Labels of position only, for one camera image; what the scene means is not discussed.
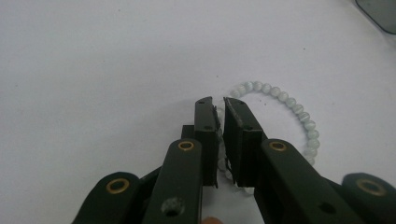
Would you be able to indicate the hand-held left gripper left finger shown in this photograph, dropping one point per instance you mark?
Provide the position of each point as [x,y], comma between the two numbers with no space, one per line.
[207,140]

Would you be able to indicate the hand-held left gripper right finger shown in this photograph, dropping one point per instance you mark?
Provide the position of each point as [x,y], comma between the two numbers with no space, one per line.
[241,146]

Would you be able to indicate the clear plastic compartment box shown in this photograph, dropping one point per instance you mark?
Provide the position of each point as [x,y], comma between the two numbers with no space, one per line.
[381,12]

